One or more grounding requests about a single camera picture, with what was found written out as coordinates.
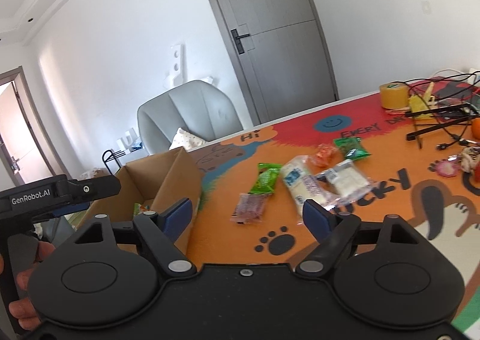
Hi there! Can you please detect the red green bread snack packet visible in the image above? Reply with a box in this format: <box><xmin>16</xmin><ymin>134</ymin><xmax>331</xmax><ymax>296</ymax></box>
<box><xmin>133</xmin><ymin>203</ymin><xmax>151</xmax><ymax>216</ymax></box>

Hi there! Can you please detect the black folding stand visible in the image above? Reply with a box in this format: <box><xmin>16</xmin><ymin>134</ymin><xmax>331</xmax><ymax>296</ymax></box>
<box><xmin>404</xmin><ymin>102</ymin><xmax>479</xmax><ymax>150</ymax></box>

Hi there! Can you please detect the black shoe rack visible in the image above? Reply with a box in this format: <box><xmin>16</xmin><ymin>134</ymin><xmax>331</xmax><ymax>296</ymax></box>
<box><xmin>102</xmin><ymin>149</ymin><xmax>128</xmax><ymax>175</ymax></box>

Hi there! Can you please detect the grey door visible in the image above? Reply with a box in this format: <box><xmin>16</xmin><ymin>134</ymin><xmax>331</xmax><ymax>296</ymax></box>
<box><xmin>209</xmin><ymin>0</ymin><xmax>338</xmax><ymax>124</ymax></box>

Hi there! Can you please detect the yellow tape roll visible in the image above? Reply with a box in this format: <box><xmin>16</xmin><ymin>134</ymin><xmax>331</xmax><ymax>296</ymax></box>
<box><xmin>379</xmin><ymin>82</ymin><xmax>409</xmax><ymax>109</ymax></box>

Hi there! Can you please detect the person's left hand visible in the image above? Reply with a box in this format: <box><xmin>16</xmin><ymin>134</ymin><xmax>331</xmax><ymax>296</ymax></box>
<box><xmin>1</xmin><ymin>234</ymin><xmax>55</xmax><ymax>339</ymax></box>

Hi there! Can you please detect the orange fruit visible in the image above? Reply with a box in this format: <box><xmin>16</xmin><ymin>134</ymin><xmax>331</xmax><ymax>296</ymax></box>
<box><xmin>470</xmin><ymin>118</ymin><xmax>480</xmax><ymax>140</ymax></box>

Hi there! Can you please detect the dark green snack packet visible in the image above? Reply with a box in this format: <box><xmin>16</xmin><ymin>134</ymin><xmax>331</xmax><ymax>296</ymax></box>
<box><xmin>334</xmin><ymin>137</ymin><xmax>371</xmax><ymax>160</ymax></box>

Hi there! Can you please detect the grey armchair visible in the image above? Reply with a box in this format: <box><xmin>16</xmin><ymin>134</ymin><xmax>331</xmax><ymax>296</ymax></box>
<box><xmin>137</xmin><ymin>80</ymin><xmax>243</xmax><ymax>154</ymax></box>

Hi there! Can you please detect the pink round charm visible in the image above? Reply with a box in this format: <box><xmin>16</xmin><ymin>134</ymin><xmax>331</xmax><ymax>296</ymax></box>
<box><xmin>428</xmin><ymin>160</ymin><xmax>460</xmax><ymax>177</ymax></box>

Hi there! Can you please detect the open beige interior door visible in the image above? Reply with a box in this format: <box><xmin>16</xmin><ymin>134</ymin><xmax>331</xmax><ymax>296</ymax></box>
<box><xmin>1</xmin><ymin>66</ymin><xmax>66</xmax><ymax>186</ymax></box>

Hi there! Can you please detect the pink clear snack packet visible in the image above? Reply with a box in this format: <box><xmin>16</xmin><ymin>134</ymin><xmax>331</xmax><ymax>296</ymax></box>
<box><xmin>230</xmin><ymin>194</ymin><xmax>269</xmax><ymax>224</ymax></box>

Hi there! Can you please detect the orange snack packet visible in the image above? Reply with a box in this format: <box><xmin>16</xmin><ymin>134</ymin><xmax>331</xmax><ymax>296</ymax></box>
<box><xmin>310</xmin><ymin>144</ymin><xmax>337</xmax><ymax>168</ymax></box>

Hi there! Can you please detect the yellow toy figure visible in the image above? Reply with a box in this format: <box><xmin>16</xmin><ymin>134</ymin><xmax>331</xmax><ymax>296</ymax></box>
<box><xmin>408</xmin><ymin>82</ymin><xmax>438</xmax><ymax>120</ymax></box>

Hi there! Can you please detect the colourful cartoon table mat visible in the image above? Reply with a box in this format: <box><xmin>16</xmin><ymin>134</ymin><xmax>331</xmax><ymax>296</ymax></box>
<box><xmin>187</xmin><ymin>93</ymin><xmax>479</xmax><ymax>339</ymax></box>

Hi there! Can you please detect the black door handle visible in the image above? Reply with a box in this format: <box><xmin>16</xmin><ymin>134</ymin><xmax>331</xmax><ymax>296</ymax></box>
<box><xmin>230</xmin><ymin>29</ymin><xmax>251</xmax><ymax>55</ymax></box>

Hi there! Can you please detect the white blue biscuit packet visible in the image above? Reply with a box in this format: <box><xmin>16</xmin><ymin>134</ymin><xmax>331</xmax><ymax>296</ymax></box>
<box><xmin>280</xmin><ymin>156</ymin><xmax>328</xmax><ymax>217</ymax></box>

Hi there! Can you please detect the cardboard box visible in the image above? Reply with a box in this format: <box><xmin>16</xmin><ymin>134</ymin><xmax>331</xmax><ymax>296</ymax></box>
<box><xmin>79</xmin><ymin>148</ymin><xmax>202</xmax><ymax>252</ymax></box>

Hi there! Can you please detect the clear white wafer packet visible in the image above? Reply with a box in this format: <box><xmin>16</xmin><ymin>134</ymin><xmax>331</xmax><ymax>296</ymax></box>
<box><xmin>315</xmin><ymin>160</ymin><xmax>375</xmax><ymax>206</ymax></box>

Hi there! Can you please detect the cream dotted cushion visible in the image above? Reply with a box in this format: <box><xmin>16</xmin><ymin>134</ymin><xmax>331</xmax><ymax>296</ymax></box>
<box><xmin>169</xmin><ymin>127</ymin><xmax>207</xmax><ymax>151</ymax></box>

